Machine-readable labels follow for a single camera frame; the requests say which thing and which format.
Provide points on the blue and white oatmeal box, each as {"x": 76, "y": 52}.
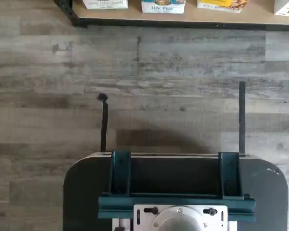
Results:
{"x": 162, "y": 7}

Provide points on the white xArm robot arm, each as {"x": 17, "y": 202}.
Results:
{"x": 180, "y": 221}

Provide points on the black metal shelf rack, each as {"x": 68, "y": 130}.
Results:
{"x": 147, "y": 23}

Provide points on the green and white oatmeal box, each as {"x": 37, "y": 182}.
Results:
{"x": 106, "y": 4}

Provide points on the yellow and white granola box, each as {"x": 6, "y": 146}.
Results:
{"x": 219, "y": 6}

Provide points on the plain white carton box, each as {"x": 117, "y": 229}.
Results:
{"x": 287, "y": 8}

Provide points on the thin black bar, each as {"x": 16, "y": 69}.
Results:
{"x": 104, "y": 125}
{"x": 242, "y": 115}

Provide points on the white slotted mounting plate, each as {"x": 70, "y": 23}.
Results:
{"x": 144, "y": 220}

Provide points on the teal metal mounting frame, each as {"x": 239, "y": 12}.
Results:
{"x": 120, "y": 173}

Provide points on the dark rounded base plate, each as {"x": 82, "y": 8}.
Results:
{"x": 86, "y": 192}

